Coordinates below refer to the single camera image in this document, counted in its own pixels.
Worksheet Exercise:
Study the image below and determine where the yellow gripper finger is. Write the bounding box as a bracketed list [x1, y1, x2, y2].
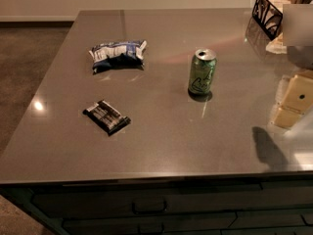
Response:
[272, 70, 313, 129]

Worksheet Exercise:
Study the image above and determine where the green soda can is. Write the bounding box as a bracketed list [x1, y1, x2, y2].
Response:
[188, 49, 217, 95]

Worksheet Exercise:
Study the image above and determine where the blue white chip bag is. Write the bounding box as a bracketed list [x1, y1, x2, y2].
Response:
[89, 40, 147, 74]

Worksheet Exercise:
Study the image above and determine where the black snack bar wrapper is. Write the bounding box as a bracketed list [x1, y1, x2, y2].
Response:
[83, 100, 131, 136]

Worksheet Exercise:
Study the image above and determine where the black wire basket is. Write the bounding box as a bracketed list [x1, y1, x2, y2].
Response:
[252, 0, 313, 40]

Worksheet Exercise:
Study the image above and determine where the dark drawer handle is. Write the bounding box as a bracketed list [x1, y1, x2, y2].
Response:
[131, 200, 167, 215]

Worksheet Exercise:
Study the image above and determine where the lower drawer handle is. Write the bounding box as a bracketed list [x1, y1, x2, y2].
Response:
[137, 223, 164, 235]

